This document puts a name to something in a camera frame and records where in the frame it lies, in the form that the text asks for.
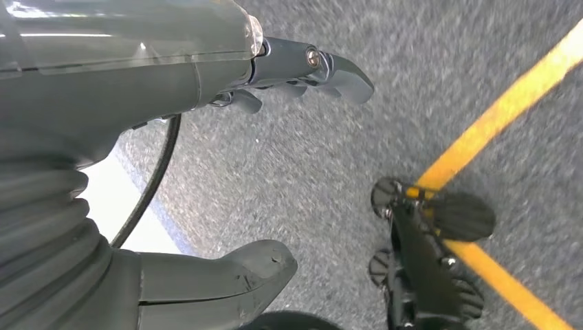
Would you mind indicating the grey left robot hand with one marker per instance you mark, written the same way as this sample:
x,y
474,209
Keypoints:
x,y
114,68

